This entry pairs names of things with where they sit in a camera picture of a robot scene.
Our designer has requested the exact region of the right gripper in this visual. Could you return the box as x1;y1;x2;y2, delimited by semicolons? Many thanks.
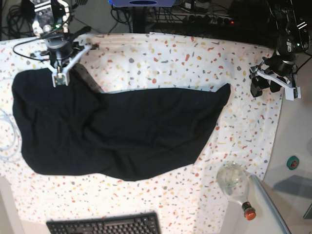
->
30;36;104;94

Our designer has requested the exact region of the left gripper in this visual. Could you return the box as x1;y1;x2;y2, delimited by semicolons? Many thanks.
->
250;51;296;98

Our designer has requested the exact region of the black t-shirt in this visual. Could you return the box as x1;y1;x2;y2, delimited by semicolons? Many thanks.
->
12;69;231;181

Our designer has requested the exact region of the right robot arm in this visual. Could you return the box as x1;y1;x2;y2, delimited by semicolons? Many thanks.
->
31;0;104;93

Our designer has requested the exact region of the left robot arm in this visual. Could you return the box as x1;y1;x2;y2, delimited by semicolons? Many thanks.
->
249;0;310;100

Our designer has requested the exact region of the blue box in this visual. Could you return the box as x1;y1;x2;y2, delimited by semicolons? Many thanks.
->
108;0;184;7

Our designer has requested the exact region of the green tape roll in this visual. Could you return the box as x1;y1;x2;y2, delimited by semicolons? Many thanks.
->
287;156;299;170

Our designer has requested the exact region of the clear bottle with orange cap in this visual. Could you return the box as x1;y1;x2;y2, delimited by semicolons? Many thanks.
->
216;161;256;221

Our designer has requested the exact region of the silver metal bar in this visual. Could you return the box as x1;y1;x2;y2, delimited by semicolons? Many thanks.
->
250;175;291;234

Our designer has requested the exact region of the terrazzo patterned tablecloth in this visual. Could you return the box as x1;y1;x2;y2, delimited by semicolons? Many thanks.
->
0;33;283;234

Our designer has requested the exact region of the black computer keyboard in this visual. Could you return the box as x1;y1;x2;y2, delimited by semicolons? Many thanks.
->
46;213;161;234

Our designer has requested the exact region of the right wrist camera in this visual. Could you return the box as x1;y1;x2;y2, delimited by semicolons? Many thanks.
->
52;73;70;87

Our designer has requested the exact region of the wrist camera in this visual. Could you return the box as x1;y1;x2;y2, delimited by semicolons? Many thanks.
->
52;73;70;87
284;87;301;101

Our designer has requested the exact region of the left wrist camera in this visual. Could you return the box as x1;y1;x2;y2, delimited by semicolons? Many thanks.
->
284;87;301;101

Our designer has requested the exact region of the white coiled cable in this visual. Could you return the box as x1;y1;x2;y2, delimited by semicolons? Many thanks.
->
0;78;22;162

